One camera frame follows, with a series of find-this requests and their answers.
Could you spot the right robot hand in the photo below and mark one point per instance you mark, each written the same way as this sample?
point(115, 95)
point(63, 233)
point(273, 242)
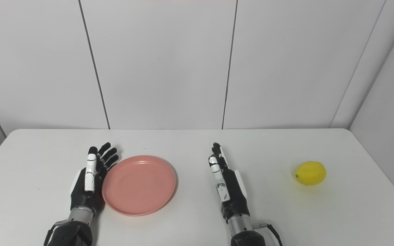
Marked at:
point(229, 188)

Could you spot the pink plate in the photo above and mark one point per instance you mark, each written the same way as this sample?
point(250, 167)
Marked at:
point(139, 185)

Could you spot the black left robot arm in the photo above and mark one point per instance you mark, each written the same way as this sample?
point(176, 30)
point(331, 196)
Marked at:
point(72, 229)

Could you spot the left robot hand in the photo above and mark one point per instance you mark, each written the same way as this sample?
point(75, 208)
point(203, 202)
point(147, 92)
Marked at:
point(87, 184)

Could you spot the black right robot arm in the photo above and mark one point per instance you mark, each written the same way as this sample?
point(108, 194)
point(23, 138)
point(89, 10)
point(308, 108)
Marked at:
point(245, 232)

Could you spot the yellow lemon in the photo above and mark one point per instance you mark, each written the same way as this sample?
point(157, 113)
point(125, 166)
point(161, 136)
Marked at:
point(310, 173)

